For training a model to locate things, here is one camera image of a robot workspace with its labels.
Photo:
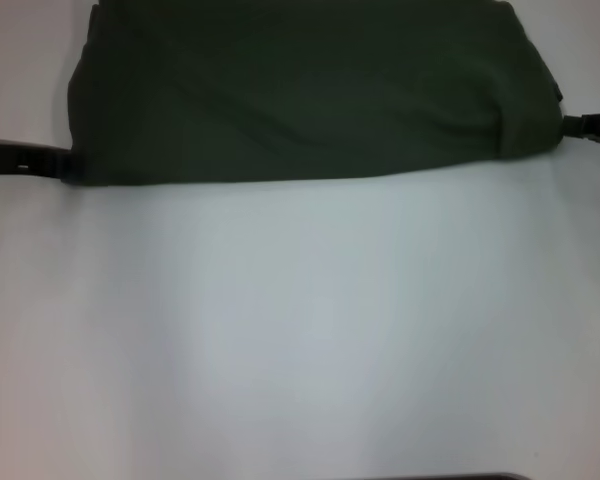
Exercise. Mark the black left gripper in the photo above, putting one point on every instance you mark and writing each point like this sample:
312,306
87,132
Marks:
0,157

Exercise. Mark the dark green FREE t-shirt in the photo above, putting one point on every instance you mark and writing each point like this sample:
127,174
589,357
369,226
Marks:
305,100

